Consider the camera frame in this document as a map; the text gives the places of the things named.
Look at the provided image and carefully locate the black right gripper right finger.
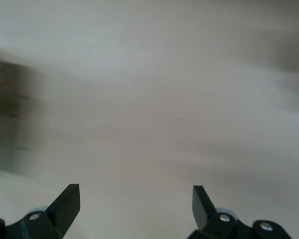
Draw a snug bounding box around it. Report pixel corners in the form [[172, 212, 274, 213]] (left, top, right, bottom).
[[188, 185, 294, 239]]

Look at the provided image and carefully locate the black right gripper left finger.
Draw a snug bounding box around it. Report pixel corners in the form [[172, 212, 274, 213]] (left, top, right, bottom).
[[0, 183, 81, 239]]

